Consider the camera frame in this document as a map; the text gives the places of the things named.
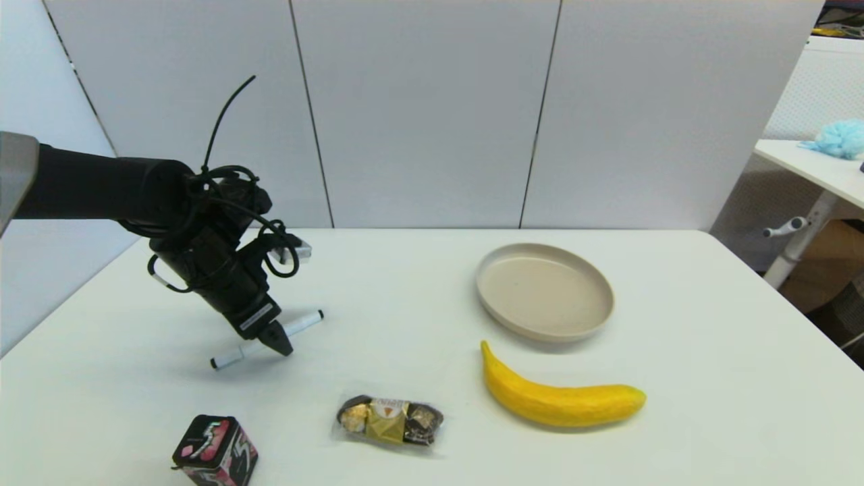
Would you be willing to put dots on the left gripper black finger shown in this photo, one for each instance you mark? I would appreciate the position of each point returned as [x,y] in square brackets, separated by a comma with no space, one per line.
[278,339]

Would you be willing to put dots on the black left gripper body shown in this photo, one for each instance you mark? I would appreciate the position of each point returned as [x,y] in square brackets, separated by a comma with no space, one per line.
[219,273]

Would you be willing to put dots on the white marker with black caps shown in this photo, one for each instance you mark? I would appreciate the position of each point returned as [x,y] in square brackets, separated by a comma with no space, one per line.
[233,356]

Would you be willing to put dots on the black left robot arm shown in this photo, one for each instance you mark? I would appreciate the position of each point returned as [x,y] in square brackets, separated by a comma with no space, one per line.
[94,187]

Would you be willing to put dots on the black pink gum box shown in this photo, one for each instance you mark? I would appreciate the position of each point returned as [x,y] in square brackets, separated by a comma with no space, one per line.
[213,451]

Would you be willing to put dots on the clear pack of wrapped chocolates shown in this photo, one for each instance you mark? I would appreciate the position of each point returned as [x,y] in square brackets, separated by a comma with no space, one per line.
[389,420]

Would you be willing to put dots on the beige round plate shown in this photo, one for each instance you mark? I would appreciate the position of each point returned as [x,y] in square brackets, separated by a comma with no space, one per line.
[543,293]

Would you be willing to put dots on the yellow banana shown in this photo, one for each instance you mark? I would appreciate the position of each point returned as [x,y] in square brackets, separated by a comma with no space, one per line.
[553,403]

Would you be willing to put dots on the brown cardboard box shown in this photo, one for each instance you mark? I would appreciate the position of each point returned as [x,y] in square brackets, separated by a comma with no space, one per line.
[825,264]

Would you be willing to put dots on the white side table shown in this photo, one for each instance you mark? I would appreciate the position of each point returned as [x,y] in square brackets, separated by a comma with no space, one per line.
[827,175]

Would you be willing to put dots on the light blue fluffy cloth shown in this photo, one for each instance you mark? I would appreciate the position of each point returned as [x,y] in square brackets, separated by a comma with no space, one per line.
[839,139]

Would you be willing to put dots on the white perforated partition panel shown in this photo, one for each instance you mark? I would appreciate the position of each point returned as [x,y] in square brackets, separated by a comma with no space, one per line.
[820,88]

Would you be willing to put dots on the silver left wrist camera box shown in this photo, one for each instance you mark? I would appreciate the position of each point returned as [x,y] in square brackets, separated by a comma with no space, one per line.
[299,252]

